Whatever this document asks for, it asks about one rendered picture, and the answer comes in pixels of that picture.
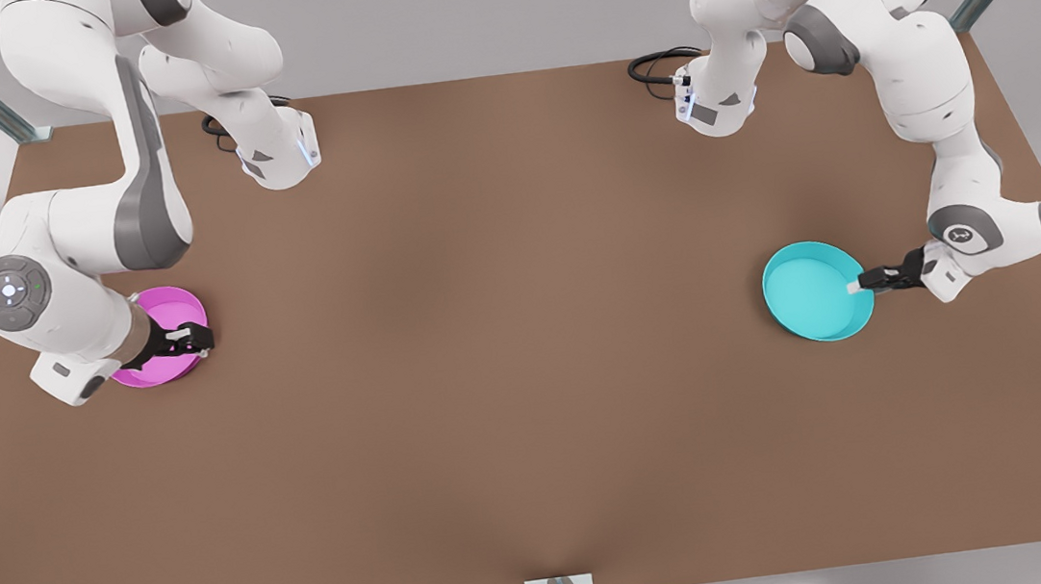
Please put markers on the pink plate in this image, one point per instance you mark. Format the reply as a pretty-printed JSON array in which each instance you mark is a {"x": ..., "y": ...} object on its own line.
[{"x": 167, "y": 315}]

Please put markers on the blue plate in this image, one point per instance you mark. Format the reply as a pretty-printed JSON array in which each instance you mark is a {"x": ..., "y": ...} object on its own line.
[{"x": 809, "y": 293}]

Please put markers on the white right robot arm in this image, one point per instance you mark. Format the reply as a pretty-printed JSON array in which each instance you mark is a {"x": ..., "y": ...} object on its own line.
[{"x": 79, "y": 232}]

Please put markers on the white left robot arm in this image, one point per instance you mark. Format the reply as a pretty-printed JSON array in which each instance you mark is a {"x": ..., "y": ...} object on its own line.
[{"x": 922, "y": 66}]

